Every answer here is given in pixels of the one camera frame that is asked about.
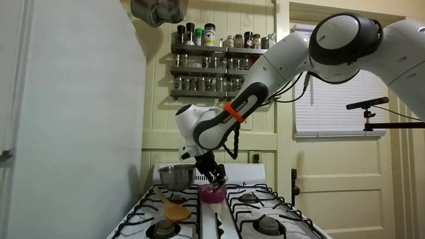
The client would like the metal wall spice rack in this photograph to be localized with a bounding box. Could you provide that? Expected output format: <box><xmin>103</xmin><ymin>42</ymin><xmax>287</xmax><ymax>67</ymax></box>
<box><xmin>170</xmin><ymin>42</ymin><xmax>272</xmax><ymax>100</ymax></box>

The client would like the cream panel door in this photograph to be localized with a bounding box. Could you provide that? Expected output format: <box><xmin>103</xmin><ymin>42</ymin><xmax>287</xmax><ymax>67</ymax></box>
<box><xmin>289</xmin><ymin>1</ymin><xmax>406</xmax><ymax>239</ymax></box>

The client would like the black door handle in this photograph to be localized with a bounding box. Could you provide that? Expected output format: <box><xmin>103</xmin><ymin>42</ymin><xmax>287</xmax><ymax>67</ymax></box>
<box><xmin>289</xmin><ymin>167</ymin><xmax>301</xmax><ymax>207</ymax></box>

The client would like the white gas stove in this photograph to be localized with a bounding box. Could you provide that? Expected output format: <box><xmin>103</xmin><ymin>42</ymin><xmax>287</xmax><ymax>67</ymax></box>
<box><xmin>105</xmin><ymin>161</ymin><xmax>330</xmax><ymax>239</ymax></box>

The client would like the white refrigerator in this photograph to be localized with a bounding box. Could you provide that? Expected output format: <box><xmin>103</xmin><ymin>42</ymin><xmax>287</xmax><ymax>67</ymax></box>
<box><xmin>0</xmin><ymin>0</ymin><xmax>147</xmax><ymax>239</ymax></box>

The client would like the round stove burner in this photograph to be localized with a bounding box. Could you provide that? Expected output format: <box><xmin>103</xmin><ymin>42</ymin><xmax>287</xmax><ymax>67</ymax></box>
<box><xmin>167</xmin><ymin>191</ymin><xmax>187</xmax><ymax>205</ymax></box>
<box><xmin>253</xmin><ymin>215</ymin><xmax>284</xmax><ymax>236</ymax></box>
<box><xmin>145</xmin><ymin>219</ymin><xmax>182</xmax><ymax>239</ymax></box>
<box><xmin>237</xmin><ymin>191</ymin><xmax>260</xmax><ymax>204</ymax></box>

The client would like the green lid spice jar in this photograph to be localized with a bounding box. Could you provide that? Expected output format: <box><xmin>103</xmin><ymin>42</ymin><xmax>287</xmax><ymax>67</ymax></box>
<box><xmin>194</xmin><ymin>26</ymin><xmax>206</xmax><ymax>46</ymax></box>

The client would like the wooden spoon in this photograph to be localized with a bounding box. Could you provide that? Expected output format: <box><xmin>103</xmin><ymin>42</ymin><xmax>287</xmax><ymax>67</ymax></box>
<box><xmin>151</xmin><ymin>185</ymin><xmax>192</xmax><ymax>223</ymax></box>

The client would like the black stove grate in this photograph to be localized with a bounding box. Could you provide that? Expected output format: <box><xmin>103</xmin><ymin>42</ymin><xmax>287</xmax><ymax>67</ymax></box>
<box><xmin>224</xmin><ymin>181</ymin><xmax>316</xmax><ymax>239</ymax></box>
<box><xmin>117</xmin><ymin>183</ymin><xmax>200</xmax><ymax>239</ymax></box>

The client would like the black cable bundle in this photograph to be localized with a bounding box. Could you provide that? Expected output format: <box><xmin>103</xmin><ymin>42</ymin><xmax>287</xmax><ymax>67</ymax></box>
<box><xmin>223</xmin><ymin>70</ymin><xmax>311</xmax><ymax>160</ymax></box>

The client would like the white window blind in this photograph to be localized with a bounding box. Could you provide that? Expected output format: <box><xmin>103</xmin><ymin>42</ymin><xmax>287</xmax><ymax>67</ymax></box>
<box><xmin>292</xmin><ymin>25</ymin><xmax>390</xmax><ymax>139</ymax></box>

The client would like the pink cup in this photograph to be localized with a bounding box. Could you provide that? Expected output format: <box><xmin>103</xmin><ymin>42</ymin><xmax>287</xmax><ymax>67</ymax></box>
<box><xmin>196</xmin><ymin>183</ymin><xmax>227</xmax><ymax>204</ymax></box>

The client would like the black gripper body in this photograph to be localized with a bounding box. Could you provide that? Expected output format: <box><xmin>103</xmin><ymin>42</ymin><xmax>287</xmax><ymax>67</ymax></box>
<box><xmin>195</xmin><ymin>149</ymin><xmax>222</xmax><ymax>177</ymax></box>

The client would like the large white label spice jar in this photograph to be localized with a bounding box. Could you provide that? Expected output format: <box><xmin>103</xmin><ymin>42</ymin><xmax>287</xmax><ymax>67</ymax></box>
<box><xmin>203</xmin><ymin>22</ymin><xmax>219</xmax><ymax>47</ymax></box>

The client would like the black camera on stand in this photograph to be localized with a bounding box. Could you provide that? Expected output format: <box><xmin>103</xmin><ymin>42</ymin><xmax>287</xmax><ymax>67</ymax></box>
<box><xmin>345</xmin><ymin>95</ymin><xmax>425</xmax><ymax>132</ymax></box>

